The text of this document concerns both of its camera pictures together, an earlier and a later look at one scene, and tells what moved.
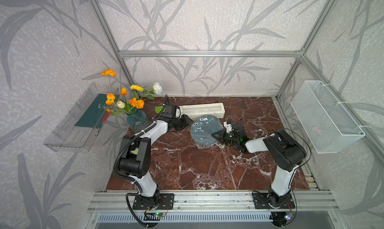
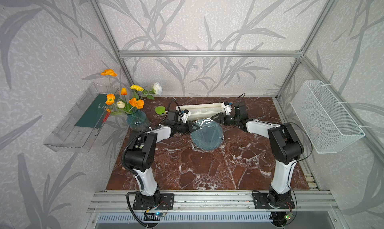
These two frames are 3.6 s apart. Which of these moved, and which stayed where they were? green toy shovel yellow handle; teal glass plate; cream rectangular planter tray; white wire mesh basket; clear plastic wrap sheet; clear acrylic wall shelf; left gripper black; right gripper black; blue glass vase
Moved: left gripper black; right gripper black; teal glass plate
Stayed: clear acrylic wall shelf; white wire mesh basket; clear plastic wrap sheet; cream rectangular planter tray; green toy shovel yellow handle; blue glass vase
